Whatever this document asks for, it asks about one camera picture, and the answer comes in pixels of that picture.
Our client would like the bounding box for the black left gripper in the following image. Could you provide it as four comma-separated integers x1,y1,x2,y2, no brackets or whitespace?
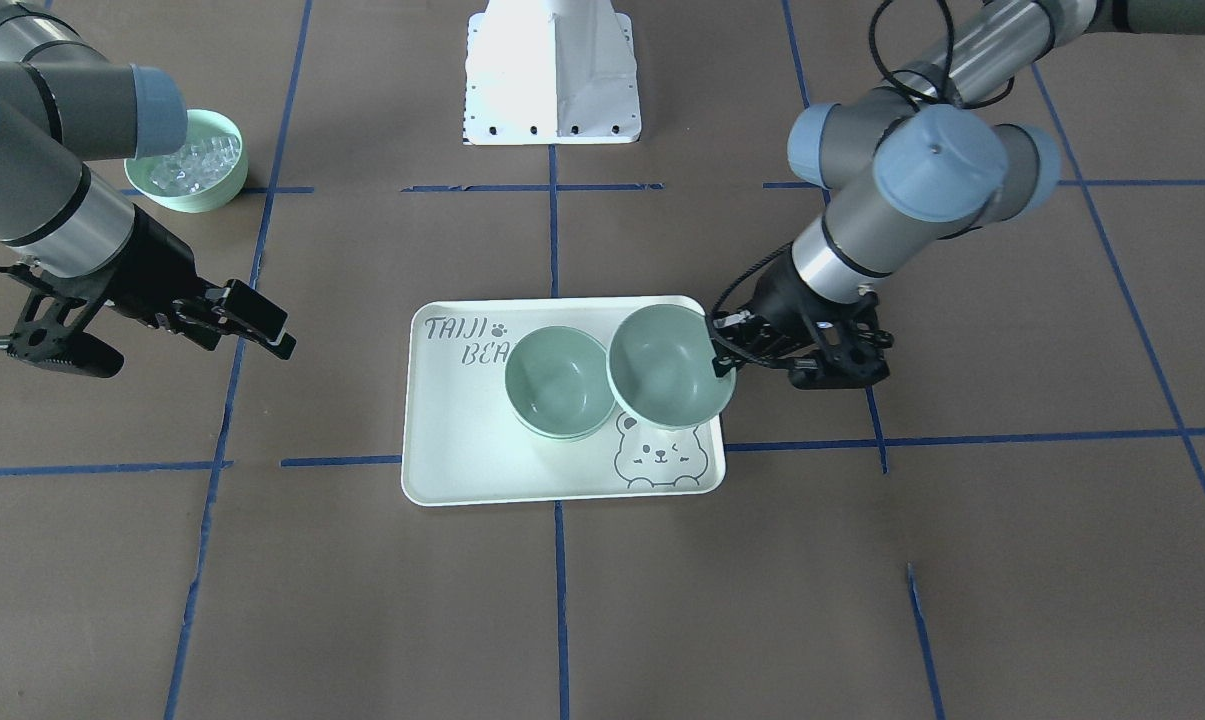
709,250,864,378

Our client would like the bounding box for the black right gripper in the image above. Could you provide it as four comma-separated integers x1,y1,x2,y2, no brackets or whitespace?
39,205,296,360

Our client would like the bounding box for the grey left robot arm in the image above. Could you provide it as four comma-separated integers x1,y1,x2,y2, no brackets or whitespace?
707,1,1205,389

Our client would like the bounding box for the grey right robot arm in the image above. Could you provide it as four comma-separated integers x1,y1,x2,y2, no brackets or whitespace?
0,1,296,378

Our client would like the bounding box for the green bowl with ice cubes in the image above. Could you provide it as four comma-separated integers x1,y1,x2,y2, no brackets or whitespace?
125,110,249,214

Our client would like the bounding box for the green bowl on tray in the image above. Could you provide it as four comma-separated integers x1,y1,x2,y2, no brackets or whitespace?
507,400,619,442

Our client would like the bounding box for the cream tray with bear print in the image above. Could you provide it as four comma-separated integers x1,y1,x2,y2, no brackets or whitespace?
401,296,725,506

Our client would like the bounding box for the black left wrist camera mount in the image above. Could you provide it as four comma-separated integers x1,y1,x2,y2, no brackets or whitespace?
784,291,894,389

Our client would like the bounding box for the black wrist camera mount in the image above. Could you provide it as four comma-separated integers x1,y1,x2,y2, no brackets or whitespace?
6,264,125,378
784,291,894,389

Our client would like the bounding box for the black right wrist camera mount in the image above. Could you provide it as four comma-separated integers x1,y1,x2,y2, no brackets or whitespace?
6,264,125,378

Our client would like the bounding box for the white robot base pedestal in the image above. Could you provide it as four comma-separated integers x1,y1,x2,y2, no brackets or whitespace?
462,1,643,146

